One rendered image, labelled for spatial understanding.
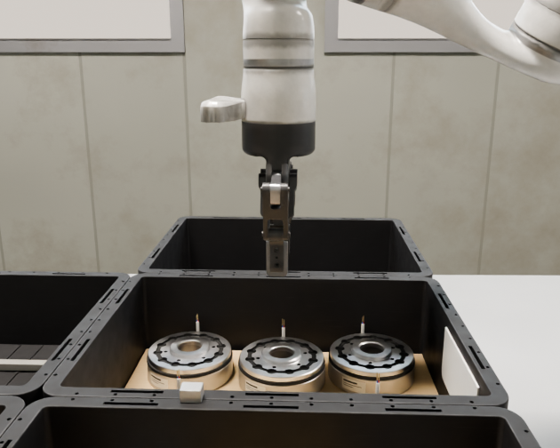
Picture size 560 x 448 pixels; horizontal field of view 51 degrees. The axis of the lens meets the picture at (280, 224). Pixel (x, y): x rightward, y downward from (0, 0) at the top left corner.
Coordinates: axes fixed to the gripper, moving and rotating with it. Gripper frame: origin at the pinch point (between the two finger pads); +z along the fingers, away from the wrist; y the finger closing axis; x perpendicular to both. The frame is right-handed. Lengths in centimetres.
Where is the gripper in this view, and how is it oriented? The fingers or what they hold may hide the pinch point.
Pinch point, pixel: (278, 252)
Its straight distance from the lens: 63.0
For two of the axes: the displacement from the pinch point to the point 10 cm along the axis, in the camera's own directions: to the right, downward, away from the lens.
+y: 0.5, -2.7, 9.6
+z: 0.0, 9.6, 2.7
